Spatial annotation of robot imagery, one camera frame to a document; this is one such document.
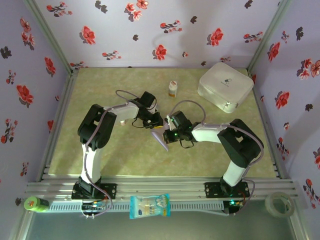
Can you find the lavender cloth piece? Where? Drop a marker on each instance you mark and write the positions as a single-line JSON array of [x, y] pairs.
[[158, 137]]

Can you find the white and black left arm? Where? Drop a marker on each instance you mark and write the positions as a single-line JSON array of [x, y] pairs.
[[91, 165]]

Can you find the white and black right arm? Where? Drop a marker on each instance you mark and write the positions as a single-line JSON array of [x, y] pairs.
[[207, 132]]

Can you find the small clear plastic vial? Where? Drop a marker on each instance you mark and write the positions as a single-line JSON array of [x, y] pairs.
[[123, 122]]

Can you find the white pill bottle orange label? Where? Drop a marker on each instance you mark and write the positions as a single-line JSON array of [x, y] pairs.
[[173, 88]]

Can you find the white plastic case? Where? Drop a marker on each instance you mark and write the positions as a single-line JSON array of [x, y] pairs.
[[225, 85]]

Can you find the teal wet wipes packet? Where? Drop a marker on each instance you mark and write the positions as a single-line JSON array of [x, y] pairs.
[[150, 206]]

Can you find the clear tape roll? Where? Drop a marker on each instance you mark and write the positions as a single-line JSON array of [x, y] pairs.
[[268, 205]]

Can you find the green tape roll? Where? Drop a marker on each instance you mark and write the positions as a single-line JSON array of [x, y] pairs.
[[35, 203]]

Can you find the long aluminium table rail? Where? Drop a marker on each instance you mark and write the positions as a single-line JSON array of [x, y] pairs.
[[162, 186]]

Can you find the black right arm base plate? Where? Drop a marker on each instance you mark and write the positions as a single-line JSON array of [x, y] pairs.
[[212, 190]]

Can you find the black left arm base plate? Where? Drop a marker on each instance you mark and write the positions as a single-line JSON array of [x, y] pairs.
[[110, 191]]

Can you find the aluminium side rail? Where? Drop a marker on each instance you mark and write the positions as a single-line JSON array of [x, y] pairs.
[[60, 120], [267, 130]]

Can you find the aluminium frame post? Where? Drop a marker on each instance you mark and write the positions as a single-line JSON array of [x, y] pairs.
[[268, 32], [47, 35]]

